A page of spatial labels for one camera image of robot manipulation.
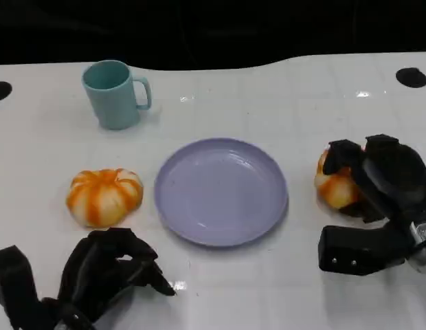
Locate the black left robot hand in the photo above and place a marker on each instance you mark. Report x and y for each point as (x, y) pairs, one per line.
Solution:
(91, 271)

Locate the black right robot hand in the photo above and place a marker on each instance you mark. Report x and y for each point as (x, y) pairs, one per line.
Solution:
(395, 175)

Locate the orange and white bread roll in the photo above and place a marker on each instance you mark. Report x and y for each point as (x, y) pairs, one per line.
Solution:
(336, 190)
(104, 197)

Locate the lilac plate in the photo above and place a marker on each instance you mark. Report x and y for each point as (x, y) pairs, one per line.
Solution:
(221, 192)

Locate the pale green mug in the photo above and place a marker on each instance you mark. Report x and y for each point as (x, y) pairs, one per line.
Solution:
(111, 98)

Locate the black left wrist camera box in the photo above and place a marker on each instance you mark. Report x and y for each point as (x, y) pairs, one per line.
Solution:
(12, 278)

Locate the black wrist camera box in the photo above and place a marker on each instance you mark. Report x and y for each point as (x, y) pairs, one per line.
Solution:
(357, 247)
(12, 278)

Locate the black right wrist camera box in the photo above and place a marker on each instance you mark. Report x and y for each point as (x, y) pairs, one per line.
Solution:
(357, 247)

